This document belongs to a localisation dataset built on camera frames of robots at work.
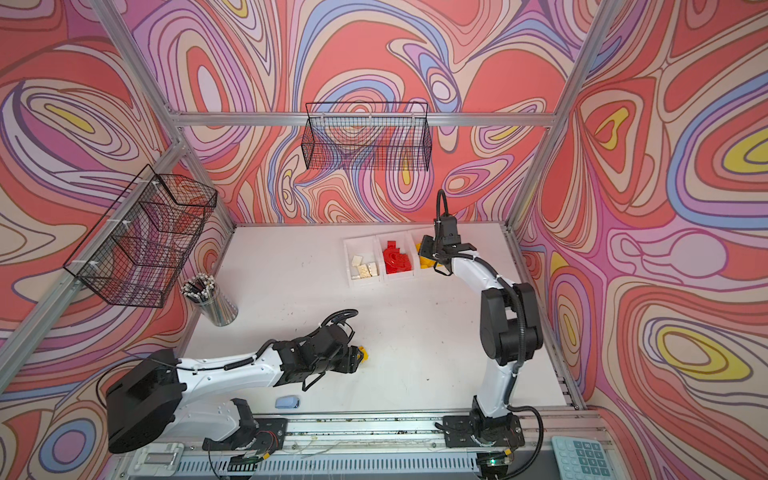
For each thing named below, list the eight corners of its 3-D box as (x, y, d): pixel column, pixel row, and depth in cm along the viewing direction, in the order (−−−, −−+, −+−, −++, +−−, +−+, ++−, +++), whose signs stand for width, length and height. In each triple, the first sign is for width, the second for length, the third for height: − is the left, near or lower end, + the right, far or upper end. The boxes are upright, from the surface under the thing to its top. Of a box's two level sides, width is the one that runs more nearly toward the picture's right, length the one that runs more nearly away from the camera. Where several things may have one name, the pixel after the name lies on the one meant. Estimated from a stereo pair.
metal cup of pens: (209, 326, 95) (178, 296, 80) (218, 305, 100) (190, 273, 85) (233, 326, 95) (206, 296, 80) (241, 305, 100) (217, 273, 85)
